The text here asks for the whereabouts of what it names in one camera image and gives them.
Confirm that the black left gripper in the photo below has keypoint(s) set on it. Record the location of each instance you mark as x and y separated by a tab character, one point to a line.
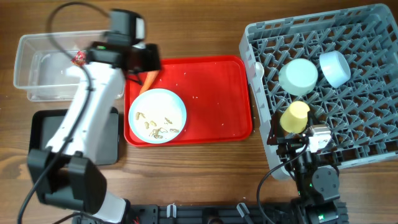
152	50

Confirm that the yellow plastic cup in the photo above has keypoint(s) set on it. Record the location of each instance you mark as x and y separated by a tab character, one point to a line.
295	117

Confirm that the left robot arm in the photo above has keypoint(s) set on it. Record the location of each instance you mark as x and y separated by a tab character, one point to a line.
65	174

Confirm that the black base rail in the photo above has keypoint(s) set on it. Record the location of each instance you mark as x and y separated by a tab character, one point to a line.
217	214

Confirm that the black plastic bin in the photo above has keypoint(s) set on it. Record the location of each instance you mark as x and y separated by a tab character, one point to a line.
46	122

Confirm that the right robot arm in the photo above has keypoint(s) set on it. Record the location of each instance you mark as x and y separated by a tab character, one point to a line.
317	182

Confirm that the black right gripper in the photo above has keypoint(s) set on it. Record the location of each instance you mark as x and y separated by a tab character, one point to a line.
289	142

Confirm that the orange carrot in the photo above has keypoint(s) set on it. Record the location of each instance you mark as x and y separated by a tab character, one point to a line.
150	78

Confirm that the red snack wrapper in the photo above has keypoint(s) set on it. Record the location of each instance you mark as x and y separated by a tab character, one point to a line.
79	59

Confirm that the red plastic tray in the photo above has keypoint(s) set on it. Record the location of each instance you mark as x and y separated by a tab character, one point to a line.
215	93

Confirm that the light blue bowl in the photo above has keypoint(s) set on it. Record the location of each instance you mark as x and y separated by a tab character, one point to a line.
335	68

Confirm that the mint green bowl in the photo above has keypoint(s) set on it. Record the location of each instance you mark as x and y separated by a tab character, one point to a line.
298	77

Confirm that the clear plastic bin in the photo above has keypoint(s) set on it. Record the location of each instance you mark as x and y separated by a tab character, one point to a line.
40	69

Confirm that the grey dishwasher rack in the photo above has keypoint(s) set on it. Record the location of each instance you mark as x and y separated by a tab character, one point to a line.
361	113

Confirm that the light blue plate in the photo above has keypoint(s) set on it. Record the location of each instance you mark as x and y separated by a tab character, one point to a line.
156	104

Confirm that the peanut shell pile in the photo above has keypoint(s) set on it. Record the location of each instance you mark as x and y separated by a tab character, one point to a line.
164	133

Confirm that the white plastic spoon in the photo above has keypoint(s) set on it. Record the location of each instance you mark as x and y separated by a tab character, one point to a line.
259	70

